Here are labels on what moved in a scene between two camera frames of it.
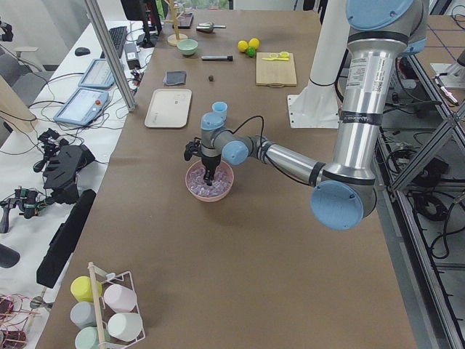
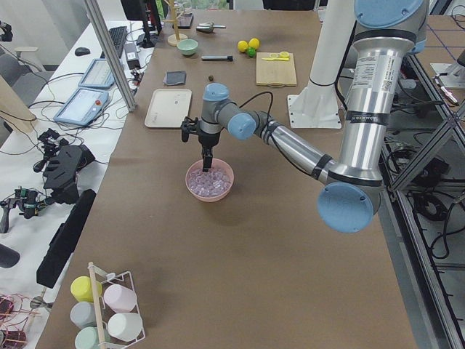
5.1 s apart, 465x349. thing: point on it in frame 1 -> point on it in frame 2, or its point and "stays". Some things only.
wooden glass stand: [173, 39] stays
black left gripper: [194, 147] -> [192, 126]
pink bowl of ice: [221, 186] stays
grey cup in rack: [83, 315] stays
